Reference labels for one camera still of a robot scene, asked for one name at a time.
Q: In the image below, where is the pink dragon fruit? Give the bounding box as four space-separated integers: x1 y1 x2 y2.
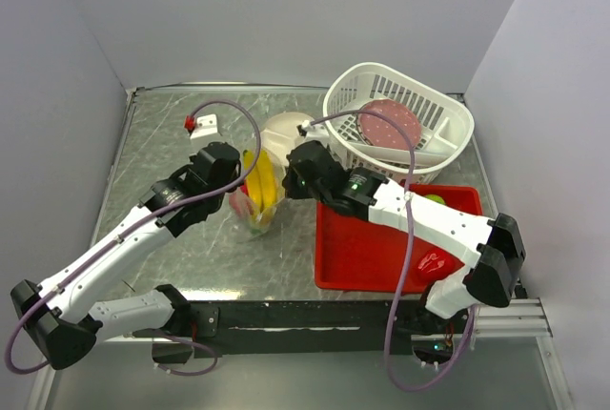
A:
229 185 258 218

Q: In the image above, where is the yellow banana bunch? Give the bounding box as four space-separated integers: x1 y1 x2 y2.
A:
243 150 279 229

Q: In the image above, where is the clear dotted zip top bag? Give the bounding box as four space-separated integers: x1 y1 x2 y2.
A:
229 149 285 241

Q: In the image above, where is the red bell pepper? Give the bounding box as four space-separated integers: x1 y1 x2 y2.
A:
416 248 457 283

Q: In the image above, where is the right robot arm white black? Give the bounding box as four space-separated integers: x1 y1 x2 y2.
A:
282 141 526 333

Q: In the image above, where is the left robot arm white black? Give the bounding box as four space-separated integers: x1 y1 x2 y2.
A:
10 142 241 370

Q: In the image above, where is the beige divided plate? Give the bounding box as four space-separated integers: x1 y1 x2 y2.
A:
260 112 313 167

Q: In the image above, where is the pink dotted plate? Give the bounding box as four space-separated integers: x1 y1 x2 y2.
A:
357 99 422 151

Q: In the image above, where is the red plastic tray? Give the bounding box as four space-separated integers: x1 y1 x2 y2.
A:
314 183 485 295

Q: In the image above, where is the green apple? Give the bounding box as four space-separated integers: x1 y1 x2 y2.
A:
425 194 446 205

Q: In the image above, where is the white plastic basket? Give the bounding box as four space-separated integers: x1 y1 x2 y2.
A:
323 62 475 184

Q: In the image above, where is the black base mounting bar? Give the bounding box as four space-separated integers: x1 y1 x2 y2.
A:
132 299 473 364

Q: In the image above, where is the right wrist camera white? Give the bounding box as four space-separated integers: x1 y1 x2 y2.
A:
296 120 329 147

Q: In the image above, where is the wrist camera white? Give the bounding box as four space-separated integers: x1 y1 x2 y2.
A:
184 113 222 142
296 120 329 147

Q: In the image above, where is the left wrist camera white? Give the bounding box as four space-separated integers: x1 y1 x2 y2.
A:
184 113 222 142

